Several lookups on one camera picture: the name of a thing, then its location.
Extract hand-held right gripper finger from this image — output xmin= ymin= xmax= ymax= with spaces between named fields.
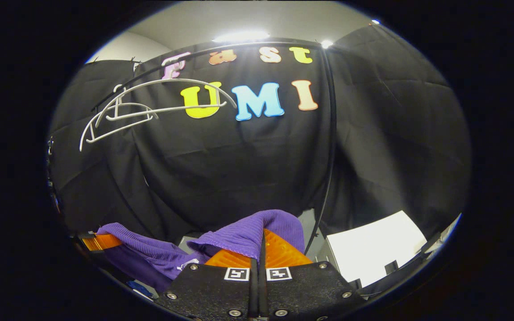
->
xmin=155 ymin=249 xmax=258 ymax=321
xmin=259 ymin=229 xmax=365 ymax=321

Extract purple ribbed jacket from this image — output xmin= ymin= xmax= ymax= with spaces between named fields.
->
xmin=96 ymin=210 xmax=306 ymax=292

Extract white plastic clothes hanger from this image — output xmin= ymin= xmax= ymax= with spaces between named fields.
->
xmin=79 ymin=103 xmax=159 ymax=152
xmin=94 ymin=78 xmax=238 ymax=130

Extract black backdrop cloth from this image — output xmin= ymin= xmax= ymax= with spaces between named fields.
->
xmin=47 ymin=25 xmax=472 ymax=250

